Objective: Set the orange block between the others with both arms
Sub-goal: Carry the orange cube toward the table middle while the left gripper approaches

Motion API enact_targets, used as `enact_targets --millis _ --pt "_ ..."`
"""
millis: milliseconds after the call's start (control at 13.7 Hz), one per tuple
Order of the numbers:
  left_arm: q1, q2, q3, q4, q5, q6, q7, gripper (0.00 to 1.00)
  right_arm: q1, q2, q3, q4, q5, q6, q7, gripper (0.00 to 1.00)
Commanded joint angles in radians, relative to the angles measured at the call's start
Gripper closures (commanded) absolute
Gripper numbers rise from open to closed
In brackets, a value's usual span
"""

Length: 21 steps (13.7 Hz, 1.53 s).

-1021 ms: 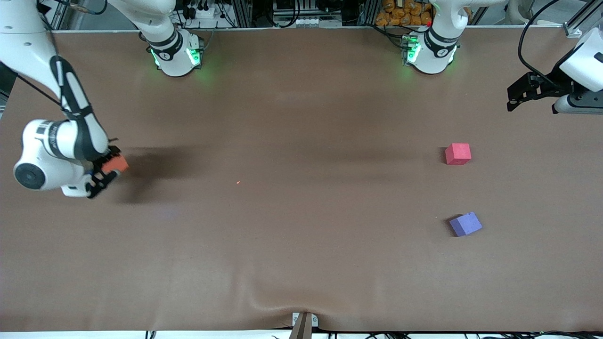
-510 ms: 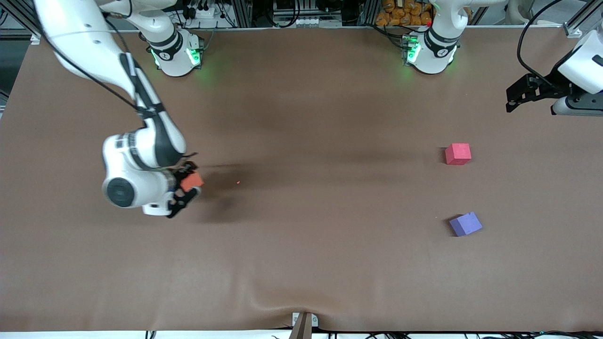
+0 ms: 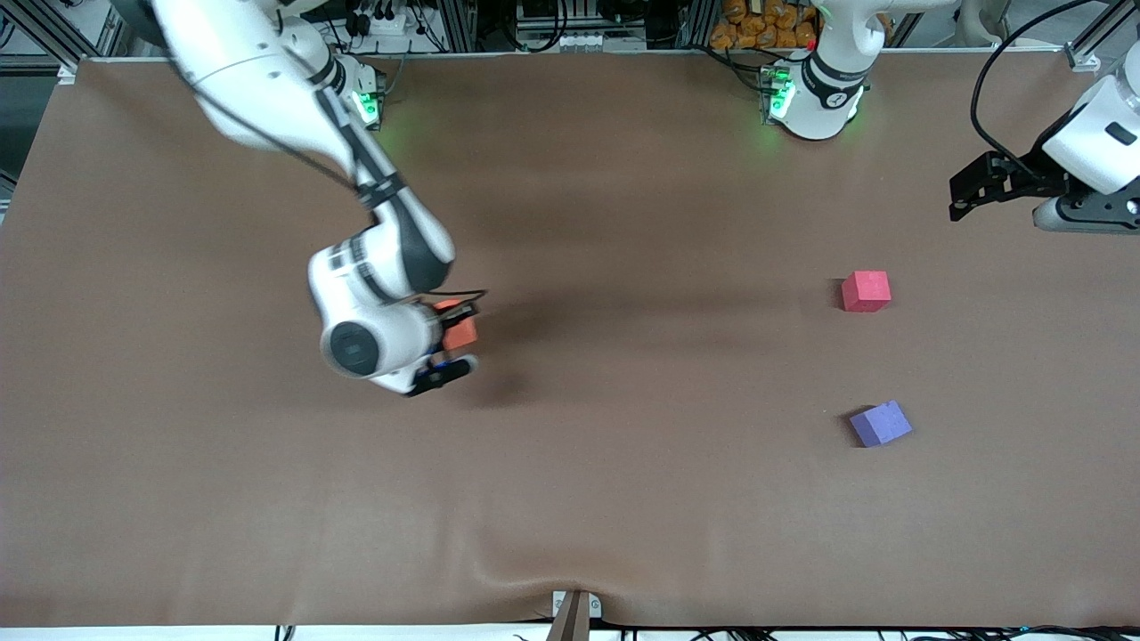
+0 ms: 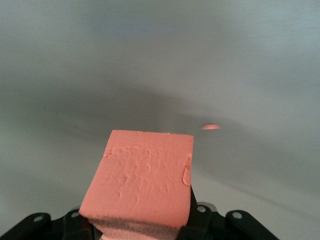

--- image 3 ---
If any orange foam block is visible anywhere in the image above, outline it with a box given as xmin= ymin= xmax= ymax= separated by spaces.
xmin=435 ymin=300 xmax=478 ymax=351

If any diagonal aluminium frame strut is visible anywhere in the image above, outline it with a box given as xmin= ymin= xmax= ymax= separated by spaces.
xmin=13 ymin=0 xmax=83 ymax=74
xmin=1067 ymin=0 xmax=1140 ymax=70

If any red foam block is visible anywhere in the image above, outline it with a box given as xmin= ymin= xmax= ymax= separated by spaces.
xmin=841 ymin=271 xmax=892 ymax=313

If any brown table mat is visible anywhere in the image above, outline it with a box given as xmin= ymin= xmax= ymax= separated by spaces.
xmin=0 ymin=52 xmax=1140 ymax=629

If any purple foam block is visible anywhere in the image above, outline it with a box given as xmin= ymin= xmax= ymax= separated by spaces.
xmin=849 ymin=401 xmax=914 ymax=448

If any white power strip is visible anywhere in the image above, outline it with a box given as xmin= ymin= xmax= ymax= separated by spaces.
xmin=356 ymin=7 xmax=419 ymax=37

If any small metal bracket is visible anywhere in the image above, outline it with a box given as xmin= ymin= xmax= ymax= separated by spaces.
xmin=552 ymin=590 xmax=603 ymax=620

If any beige rounded object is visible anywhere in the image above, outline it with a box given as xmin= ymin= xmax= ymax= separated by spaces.
xmin=957 ymin=0 xmax=1012 ymax=50

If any aluminium frame post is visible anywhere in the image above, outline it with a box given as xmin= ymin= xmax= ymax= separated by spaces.
xmin=441 ymin=0 xmax=477 ymax=53
xmin=686 ymin=0 xmax=718 ymax=50

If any orange mesh bag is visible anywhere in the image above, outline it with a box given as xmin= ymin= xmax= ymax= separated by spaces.
xmin=710 ymin=0 xmax=818 ymax=50

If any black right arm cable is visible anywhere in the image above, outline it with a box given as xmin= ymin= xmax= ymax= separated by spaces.
xmin=187 ymin=80 xmax=489 ymax=312

